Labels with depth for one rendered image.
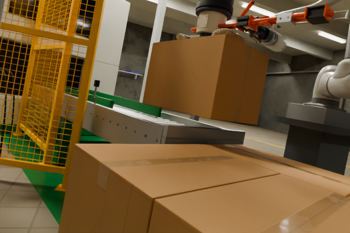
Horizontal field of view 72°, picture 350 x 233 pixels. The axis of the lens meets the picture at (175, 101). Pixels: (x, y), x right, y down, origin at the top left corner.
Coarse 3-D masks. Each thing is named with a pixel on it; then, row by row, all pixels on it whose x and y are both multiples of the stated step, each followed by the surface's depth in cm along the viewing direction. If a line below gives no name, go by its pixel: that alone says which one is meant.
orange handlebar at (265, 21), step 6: (330, 12) 99; (264, 18) 120; (270, 18) 117; (276, 18) 115; (294, 18) 110; (300, 18) 111; (222, 24) 139; (228, 24) 136; (234, 24) 133; (258, 24) 126; (264, 24) 123; (270, 24) 121; (192, 30) 157
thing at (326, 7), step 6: (312, 6) 103; (318, 6) 101; (324, 6) 100; (306, 12) 104; (312, 12) 103; (318, 12) 102; (324, 12) 99; (306, 18) 104; (312, 18) 103; (318, 18) 102; (324, 18) 101; (330, 18) 103
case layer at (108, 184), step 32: (96, 160) 64; (128, 160) 68; (160, 160) 74; (192, 160) 82; (224, 160) 91; (256, 160) 103; (288, 160) 118; (96, 192) 62; (128, 192) 52; (160, 192) 50; (192, 192) 53; (224, 192) 57; (256, 192) 61; (288, 192) 66; (320, 192) 72; (64, 224) 73; (96, 224) 60; (128, 224) 51; (160, 224) 44; (192, 224) 39; (224, 224) 41; (256, 224) 44; (288, 224) 46; (320, 224) 49
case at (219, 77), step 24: (168, 48) 144; (192, 48) 128; (216, 48) 115; (240, 48) 119; (168, 72) 141; (192, 72) 125; (216, 72) 113; (240, 72) 122; (264, 72) 136; (144, 96) 156; (168, 96) 138; (192, 96) 123; (216, 96) 112; (240, 96) 124; (240, 120) 127
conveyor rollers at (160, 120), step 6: (114, 108) 218; (120, 108) 233; (126, 108) 238; (132, 114) 190; (138, 114) 204; (144, 114) 209; (150, 120) 179; (156, 120) 183; (162, 120) 199; (168, 120) 204
